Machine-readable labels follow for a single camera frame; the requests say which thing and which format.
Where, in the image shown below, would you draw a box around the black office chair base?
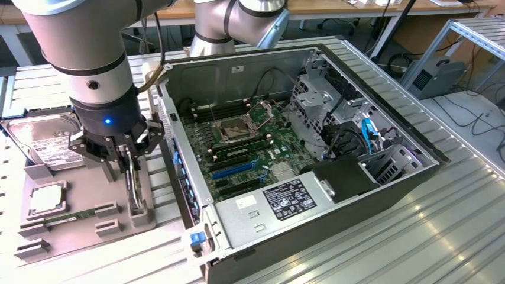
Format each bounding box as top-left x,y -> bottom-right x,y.
122,28 -> 155,56

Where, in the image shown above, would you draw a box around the blue expansion slot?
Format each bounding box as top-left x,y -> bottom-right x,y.
212,163 -> 255,180

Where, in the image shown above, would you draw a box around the grey unit with handle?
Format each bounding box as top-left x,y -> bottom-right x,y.
402,57 -> 470,100

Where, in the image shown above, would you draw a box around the open black PC case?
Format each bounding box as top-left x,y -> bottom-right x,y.
142,43 -> 451,284

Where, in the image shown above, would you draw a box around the long wooden desk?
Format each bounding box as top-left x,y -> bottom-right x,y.
290,0 -> 496,59

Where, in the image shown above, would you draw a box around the grey perforated disk bay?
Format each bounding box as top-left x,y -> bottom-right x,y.
359,144 -> 426,186

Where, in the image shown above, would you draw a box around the grey power supply unit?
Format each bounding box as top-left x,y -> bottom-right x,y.
215,171 -> 340,249

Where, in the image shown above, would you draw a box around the green motherboard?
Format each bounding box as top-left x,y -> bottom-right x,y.
179,99 -> 316,202

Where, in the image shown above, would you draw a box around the wooden desk with white legs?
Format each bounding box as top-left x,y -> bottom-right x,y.
0,2 -> 199,67

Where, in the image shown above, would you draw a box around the silver CPU chip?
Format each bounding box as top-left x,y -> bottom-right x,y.
30,186 -> 67,212

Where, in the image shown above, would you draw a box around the RAM stick with label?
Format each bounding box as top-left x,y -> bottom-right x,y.
215,140 -> 274,158

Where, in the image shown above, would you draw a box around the aluminium frame slat table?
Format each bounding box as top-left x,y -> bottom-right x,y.
400,17 -> 505,98

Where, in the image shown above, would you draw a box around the graphics card with metal bracket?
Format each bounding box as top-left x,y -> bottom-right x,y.
123,146 -> 147,214

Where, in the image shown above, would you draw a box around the black RAM slot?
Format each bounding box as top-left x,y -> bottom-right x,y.
194,108 -> 254,124
191,100 -> 251,115
204,133 -> 272,153

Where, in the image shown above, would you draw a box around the grey plastic parts rack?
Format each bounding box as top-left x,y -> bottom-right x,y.
11,138 -> 159,267

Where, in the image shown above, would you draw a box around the black power wire bundle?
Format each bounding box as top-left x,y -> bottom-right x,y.
322,114 -> 371,157

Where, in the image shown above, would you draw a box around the thin metal locking lever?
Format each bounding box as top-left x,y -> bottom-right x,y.
207,99 -> 223,131

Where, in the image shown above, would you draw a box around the black cable coil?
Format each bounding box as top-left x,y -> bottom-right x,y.
388,53 -> 412,75

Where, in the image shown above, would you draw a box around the black floor cables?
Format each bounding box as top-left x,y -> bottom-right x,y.
430,88 -> 505,140

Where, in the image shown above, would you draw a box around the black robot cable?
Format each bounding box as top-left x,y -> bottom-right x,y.
137,11 -> 169,91

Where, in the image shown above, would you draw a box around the black expansion slot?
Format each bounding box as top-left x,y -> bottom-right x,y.
208,156 -> 254,174
218,179 -> 264,198

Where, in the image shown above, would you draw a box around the CPU socket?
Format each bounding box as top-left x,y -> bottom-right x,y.
215,117 -> 260,143

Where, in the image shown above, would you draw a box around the black looped wire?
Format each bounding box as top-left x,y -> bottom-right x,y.
251,68 -> 294,101

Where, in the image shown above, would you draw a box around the grey metal drive cage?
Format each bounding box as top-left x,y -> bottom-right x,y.
290,73 -> 356,154

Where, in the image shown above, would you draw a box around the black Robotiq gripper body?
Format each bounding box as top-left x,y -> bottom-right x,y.
71,85 -> 149,162

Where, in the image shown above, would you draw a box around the hard disk with blue carrier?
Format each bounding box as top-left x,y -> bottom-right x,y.
0,102 -> 87,172

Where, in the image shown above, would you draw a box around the black plastic air shroud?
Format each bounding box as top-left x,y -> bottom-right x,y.
302,155 -> 383,204

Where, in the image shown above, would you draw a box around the blue data wire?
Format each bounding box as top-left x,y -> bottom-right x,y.
362,117 -> 383,156

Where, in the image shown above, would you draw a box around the open metal socket cover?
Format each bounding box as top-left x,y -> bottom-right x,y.
243,99 -> 276,131

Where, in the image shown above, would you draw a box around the green RAM stick bare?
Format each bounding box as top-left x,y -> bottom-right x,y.
42,208 -> 99,228

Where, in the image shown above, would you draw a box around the silver chipset heatsink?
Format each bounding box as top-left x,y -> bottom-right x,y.
271,164 -> 295,181

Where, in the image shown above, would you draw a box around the small black chair base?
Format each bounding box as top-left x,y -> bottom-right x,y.
299,17 -> 360,36

